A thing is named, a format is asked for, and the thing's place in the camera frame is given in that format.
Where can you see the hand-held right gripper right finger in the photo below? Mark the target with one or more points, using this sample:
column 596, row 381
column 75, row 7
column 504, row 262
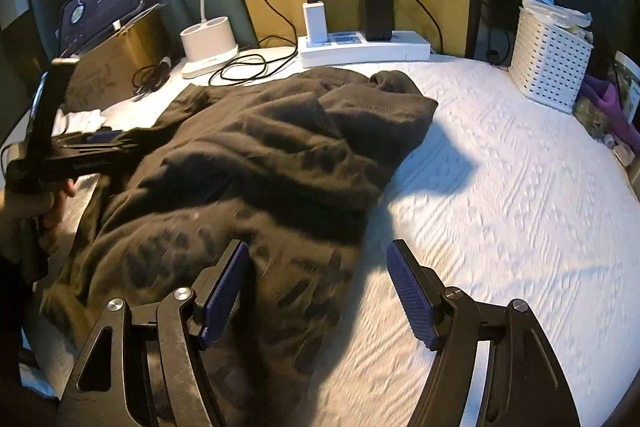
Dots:
column 415, row 297

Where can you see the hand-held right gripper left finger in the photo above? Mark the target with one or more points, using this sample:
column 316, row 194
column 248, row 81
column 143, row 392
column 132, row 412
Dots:
column 227, row 287

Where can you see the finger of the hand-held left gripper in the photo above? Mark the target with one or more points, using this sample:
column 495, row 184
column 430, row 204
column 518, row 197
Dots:
column 102, row 138
column 100, row 152

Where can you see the dark olive printed shirt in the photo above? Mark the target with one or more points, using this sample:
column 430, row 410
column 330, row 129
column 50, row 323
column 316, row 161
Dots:
column 275, row 147

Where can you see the person's left hand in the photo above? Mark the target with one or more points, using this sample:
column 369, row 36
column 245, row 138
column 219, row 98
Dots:
column 47, row 222

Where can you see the white pillow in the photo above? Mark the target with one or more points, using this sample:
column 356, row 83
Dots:
column 82, row 119

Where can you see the cardboard box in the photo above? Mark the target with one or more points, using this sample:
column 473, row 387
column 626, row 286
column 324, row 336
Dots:
column 115, row 62

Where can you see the white textured blanket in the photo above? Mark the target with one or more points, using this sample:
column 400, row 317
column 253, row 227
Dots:
column 500, row 207

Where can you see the white tablet stand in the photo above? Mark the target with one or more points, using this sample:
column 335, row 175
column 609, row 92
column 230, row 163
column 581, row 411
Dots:
column 137, row 17

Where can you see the tablet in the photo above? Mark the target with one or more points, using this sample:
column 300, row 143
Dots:
column 105, row 2

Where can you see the white charger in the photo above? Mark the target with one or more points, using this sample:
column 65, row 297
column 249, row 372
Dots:
column 315, row 22

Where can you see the mottled green pouch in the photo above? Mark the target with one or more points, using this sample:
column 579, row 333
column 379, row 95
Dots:
column 590, row 119

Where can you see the white power strip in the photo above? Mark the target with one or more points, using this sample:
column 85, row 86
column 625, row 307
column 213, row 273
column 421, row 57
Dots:
column 365, row 49

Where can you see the white perforated basket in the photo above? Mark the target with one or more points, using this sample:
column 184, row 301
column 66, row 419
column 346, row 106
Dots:
column 550, row 57

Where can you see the purple cloth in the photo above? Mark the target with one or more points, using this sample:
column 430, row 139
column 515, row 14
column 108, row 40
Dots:
column 612, row 102

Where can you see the black charger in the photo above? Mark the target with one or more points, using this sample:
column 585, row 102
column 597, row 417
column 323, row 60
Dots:
column 375, row 17

